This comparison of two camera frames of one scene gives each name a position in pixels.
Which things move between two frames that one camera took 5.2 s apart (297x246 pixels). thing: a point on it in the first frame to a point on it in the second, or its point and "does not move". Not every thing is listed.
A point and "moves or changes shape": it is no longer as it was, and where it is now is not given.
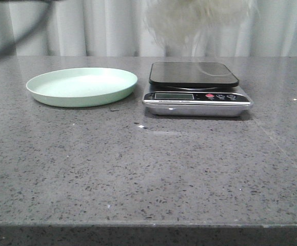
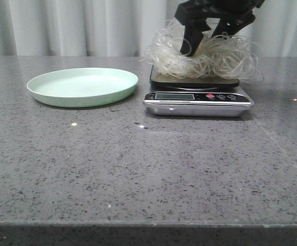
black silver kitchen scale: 199,89 does not move
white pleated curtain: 274,28 does not move
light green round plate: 83,87 does not move
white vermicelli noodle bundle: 198,28 moves or changes shape
